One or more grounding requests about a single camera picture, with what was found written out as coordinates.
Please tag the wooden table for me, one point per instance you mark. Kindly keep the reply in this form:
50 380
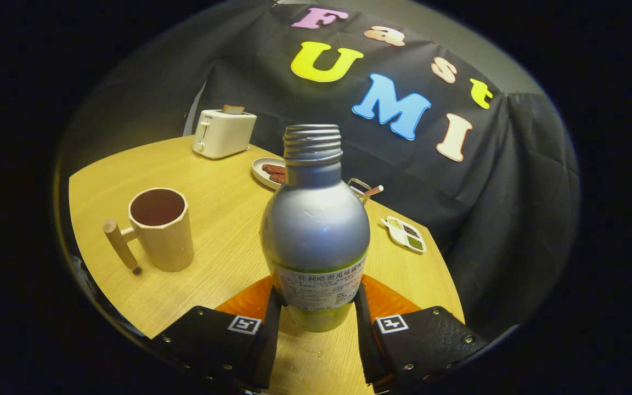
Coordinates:
223 219

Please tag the cream toaster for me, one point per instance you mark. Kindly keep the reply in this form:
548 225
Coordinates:
223 134

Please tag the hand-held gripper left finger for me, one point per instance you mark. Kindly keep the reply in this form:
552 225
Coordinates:
269 340

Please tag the white divided seasoning dish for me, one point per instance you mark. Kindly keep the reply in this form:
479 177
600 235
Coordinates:
404 235

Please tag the silver juice bottle green label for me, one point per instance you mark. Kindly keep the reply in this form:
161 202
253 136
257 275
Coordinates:
316 230

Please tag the striped straw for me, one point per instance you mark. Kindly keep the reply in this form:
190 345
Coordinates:
374 190

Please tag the brown dried meat slice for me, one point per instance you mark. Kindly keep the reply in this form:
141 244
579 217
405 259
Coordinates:
273 169
277 178

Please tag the toast bread slice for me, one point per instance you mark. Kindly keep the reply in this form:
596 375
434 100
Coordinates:
233 109

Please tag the white oval plate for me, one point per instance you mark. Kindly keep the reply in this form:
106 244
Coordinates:
261 174

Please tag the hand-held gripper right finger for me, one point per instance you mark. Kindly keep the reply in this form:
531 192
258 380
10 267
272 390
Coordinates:
365 340

